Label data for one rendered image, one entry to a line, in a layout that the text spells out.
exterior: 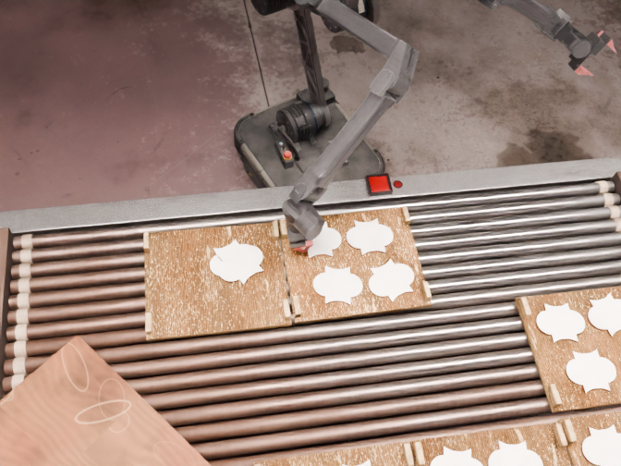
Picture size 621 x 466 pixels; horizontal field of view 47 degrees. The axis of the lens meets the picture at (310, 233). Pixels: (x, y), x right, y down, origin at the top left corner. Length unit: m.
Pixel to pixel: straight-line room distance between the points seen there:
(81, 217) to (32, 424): 0.69
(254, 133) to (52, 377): 1.74
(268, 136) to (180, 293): 1.38
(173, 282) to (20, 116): 1.95
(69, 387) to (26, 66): 2.48
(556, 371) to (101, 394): 1.24
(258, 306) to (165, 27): 2.41
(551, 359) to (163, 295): 1.13
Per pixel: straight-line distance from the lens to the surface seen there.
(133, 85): 3.89
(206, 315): 2.06
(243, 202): 2.27
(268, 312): 2.06
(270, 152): 3.25
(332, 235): 2.18
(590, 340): 2.24
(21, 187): 3.60
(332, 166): 1.93
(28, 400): 1.94
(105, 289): 2.16
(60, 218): 2.32
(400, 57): 1.87
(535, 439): 2.07
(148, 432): 1.85
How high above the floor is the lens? 2.80
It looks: 58 degrees down
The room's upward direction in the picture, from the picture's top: 7 degrees clockwise
